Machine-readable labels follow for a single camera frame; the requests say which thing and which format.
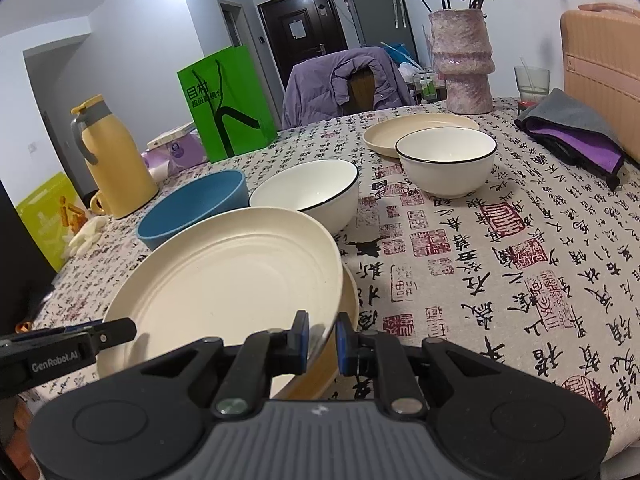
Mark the blue bowl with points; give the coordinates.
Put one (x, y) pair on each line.
(200, 200)

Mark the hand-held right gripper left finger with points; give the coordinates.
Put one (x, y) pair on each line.
(300, 347)

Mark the black paper bag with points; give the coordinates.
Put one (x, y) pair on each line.
(20, 260)

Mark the grey interior door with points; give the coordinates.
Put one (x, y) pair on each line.
(232, 27)

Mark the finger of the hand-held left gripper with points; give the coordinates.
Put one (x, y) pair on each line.
(80, 328)
(115, 330)

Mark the white flat box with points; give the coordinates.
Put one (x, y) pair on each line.
(170, 135)

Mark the dark entrance door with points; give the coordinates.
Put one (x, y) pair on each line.
(277, 42)

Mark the green paper bag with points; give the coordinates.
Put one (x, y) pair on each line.
(240, 85)

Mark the white bowl with black rim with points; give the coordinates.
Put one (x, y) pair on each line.
(305, 185)
(445, 170)

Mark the pink ceramic vase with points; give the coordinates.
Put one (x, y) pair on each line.
(462, 70)

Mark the grey refrigerator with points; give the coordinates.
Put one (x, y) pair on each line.
(370, 20)

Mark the white paper notice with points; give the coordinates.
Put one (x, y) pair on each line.
(298, 30)

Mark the blue plastic bag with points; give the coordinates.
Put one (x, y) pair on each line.
(397, 50)

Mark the storage shelf with bottles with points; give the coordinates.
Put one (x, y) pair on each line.
(427, 87)

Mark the red black box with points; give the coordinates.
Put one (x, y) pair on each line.
(525, 106)

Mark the purple padded jacket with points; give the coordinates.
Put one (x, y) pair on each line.
(315, 90)

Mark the folded pale umbrella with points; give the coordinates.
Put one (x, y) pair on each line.
(397, 5)

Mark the clear glass cup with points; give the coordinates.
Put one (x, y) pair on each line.
(531, 85)

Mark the yellow thermos jug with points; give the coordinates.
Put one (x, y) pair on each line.
(120, 170)

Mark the grey purple cloth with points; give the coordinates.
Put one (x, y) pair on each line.
(565, 110)

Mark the purple tissue pack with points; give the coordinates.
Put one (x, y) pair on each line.
(180, 154)

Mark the wooden chair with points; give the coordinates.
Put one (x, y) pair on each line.
(361, 92)

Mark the cream round plate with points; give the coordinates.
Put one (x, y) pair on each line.
(225, 280)
(390, 135)
(351, 305)

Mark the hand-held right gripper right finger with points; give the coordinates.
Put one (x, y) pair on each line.
(344, 347)

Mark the yellow-green paper bag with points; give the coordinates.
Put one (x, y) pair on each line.
(45, 215)

